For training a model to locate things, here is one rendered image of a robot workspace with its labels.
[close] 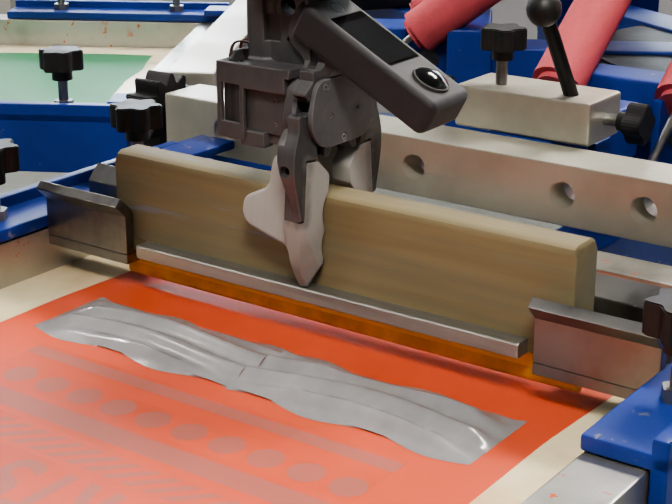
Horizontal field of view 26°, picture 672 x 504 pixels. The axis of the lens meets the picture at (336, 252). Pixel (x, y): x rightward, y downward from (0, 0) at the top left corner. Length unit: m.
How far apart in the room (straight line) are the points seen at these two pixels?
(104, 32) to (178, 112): 0.68
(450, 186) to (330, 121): 0.25
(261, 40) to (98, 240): 0.23
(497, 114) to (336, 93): 0.28
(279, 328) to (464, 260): 0.17
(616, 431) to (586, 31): 0.67
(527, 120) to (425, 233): 0.29
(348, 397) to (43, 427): 0.19
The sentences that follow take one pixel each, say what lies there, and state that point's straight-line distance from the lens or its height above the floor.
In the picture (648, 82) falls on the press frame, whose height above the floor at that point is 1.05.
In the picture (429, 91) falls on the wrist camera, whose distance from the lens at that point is 0.92.
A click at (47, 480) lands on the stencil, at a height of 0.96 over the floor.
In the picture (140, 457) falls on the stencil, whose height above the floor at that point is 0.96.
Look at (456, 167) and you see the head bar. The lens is 1.18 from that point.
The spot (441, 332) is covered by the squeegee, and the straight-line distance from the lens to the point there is 0.94.
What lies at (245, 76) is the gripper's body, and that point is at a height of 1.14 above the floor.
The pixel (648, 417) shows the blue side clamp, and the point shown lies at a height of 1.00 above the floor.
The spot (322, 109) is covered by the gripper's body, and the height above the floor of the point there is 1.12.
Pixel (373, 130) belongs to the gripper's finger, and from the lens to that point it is 1.01.
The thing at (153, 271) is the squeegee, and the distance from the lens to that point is 1.11.
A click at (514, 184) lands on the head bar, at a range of 1.16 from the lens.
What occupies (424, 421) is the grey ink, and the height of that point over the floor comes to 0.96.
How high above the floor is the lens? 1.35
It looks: 19 degrees down
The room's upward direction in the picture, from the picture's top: straight up
